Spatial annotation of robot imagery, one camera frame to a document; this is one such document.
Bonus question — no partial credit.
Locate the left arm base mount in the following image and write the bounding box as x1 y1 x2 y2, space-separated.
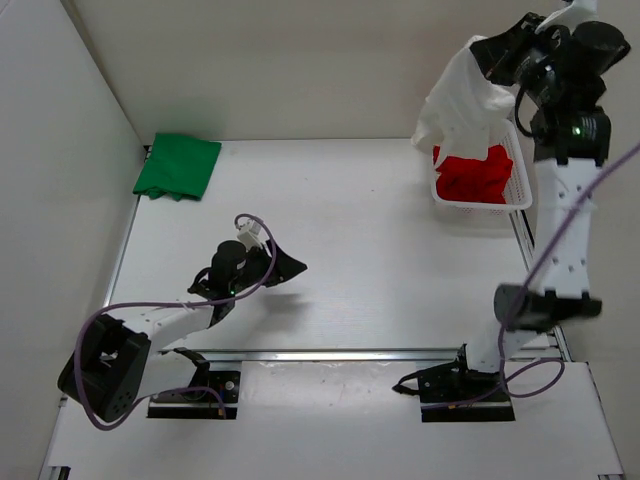
147 347 241 420

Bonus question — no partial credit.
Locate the red t shirt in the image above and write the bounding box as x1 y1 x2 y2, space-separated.
435 145 514 204

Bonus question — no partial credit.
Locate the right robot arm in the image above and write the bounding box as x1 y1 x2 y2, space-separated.
411 1 631 408

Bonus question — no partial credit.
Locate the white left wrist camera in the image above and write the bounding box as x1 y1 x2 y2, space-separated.
236 220 262 250

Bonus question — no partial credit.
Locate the aluminium table rail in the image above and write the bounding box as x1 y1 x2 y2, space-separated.
164 348 466 365

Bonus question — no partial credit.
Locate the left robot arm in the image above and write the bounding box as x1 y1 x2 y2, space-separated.
57 240 308 431

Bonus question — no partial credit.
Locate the white plastic basket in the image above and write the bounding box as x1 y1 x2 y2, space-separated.
431 120 532 215

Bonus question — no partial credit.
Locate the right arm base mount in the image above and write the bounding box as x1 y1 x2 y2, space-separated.
392 345 515 423

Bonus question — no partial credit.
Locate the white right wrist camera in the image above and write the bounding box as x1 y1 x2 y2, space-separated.
535 0 598 34

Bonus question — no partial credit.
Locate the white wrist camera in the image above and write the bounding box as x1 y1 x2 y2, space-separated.
236 220 262 250
535 0 598 34

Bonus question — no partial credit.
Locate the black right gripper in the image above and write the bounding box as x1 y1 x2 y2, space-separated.
471 16 563 107

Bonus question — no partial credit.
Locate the green t shirt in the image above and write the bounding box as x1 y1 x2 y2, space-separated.
133 133 222 201

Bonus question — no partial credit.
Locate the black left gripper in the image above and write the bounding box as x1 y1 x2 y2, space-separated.
229 238 306 294

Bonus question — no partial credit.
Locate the white t shirt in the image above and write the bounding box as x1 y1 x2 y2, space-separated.
411 35 515 160

